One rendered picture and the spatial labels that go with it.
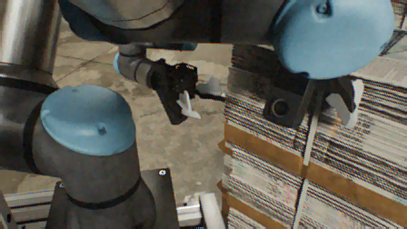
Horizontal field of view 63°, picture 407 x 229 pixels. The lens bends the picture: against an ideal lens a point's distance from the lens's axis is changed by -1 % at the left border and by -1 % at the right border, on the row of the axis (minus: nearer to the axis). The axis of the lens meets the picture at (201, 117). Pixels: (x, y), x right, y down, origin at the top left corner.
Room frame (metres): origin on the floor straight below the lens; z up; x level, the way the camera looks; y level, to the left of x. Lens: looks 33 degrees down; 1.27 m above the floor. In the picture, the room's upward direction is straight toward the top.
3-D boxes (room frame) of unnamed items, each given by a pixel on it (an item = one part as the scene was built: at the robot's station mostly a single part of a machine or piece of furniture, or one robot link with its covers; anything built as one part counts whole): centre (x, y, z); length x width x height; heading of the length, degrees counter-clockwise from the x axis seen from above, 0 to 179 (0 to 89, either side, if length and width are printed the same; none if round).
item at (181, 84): (0.77, 0.07, 0.88); 0.12 x 0.08 x 0.09; 49
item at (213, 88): (0.74, -0.03, 0.88); 0.09 x 0.03 x 0.06; 75
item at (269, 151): (0.64, -0.20, 0.86); 0.29 x 0.16 x 0.04; 139
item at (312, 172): (0.57, -0.28, 0.86); 0.28 x 0.06 x 0.04; 139
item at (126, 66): (0.87, 0.19, 0.88); 0.11 x 0.08 x 0.09; 49
